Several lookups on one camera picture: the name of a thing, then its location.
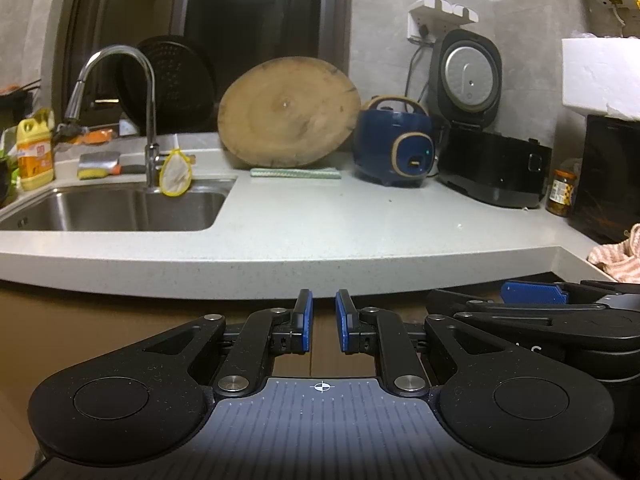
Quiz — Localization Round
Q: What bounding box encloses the round wooden cutting board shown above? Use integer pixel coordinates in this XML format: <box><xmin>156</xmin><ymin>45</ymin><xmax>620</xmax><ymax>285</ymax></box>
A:
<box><xmin>217</xmin><ymin>56</ymin><xmax>361</xmax><ymax>168</ymax></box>

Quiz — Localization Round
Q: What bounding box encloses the blue rice cooker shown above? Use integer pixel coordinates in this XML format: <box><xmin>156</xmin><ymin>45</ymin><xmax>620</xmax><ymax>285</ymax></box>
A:
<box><xmin>352</xmin><ymin>96</ymin><xmax>436</xmax><ymax>186</ymax></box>

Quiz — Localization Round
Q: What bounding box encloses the chrome kitchen faucet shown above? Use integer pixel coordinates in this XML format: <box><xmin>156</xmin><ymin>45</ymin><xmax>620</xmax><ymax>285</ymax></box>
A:
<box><xmin>63</xmin><ymin>44</ymin><xmax>164</xmax><ymax>191</ymax></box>

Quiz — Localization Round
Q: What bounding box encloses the black microwave oven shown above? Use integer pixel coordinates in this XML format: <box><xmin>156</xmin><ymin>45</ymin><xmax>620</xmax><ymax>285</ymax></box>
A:
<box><xmin>568</xmin><ymin>115</ymin><xmax>640</xmax><ymax>244</ymax></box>

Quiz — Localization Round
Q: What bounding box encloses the black power cable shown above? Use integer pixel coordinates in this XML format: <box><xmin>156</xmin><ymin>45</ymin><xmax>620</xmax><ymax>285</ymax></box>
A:
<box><xmin>403</xmin><ymin>27</ymin><xmax>434</xmax><ymax>106</ymax></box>

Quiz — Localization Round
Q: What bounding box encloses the yellow detergent bottle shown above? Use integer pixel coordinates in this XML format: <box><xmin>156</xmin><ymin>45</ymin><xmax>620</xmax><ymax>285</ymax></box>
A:
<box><xmin>16</xmin><ymin>107</ymin><xmax>55</xmax><ymax>191</ymax></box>

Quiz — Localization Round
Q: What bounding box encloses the white wall power socket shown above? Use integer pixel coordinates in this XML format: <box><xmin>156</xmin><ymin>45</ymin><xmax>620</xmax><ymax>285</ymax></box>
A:
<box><xmin>406</xmin><ymin>0</ymin><xmax>480</xmax><ymax>46</ymax></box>

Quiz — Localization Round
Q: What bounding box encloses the black colander pan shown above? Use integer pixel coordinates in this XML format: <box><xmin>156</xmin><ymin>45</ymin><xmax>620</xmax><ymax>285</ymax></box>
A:
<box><xmin>115</xmin><ymin>35</ymin><xmax>217</xmax><ymax>134</ymax></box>

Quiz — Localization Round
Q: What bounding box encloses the white foam box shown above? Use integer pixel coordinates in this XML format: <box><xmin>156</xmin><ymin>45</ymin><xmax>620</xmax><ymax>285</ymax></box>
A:
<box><xmin>562</xmin><ymin>37</ymin><xmax>639</xmax><ymax>122</ymax></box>

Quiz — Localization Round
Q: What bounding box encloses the yellow grey scrub sponge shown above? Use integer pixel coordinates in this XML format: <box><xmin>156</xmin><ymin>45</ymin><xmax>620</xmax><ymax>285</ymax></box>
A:
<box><xmin>77</xmin><ymin>152</ymin><xmax>120</xmax><ymax>180</ymax></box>

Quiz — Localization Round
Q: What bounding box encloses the yellow mesh sink strainer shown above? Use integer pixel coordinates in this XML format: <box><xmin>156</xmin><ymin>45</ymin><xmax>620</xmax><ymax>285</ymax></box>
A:
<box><xmin>158</xmin><ymin>148</ymin><xmax>192</xmax><ymax>197</ymax></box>

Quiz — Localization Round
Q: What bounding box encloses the black open rice cooker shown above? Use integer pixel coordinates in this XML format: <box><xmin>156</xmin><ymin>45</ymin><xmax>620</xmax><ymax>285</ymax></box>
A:
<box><xmin>426</xmin><ymin>29</ymin><xmax>552</xmax><ymax>209</ymax></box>

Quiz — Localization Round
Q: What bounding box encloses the pink striped cloth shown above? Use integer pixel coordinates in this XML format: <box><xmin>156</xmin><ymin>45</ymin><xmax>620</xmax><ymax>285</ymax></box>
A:
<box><xmin>587</xmin><ymin>223</ymin><xmax>640</xmax><ymax>285</ymax></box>

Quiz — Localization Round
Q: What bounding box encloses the glass sauce jar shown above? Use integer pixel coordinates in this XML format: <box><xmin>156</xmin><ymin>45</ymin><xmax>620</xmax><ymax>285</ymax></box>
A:
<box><xmin>546</xmin><ymin>169</ymin><xmax>577</xmax><ymax>217</ymax></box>

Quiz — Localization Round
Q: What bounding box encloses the stainless steel sink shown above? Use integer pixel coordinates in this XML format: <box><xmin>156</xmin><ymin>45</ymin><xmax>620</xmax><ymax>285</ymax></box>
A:
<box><xmin>1</xmin><ymin>180</ymin><xmax>233</xmax><ymax>232</ymax></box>

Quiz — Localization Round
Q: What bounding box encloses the green white knitted cloth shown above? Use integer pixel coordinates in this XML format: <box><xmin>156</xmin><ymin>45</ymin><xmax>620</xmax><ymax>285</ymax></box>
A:
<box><xmin>250</xmin><ymin>168</ymin><xmax>342</xmax><ymax>180</ymax></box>

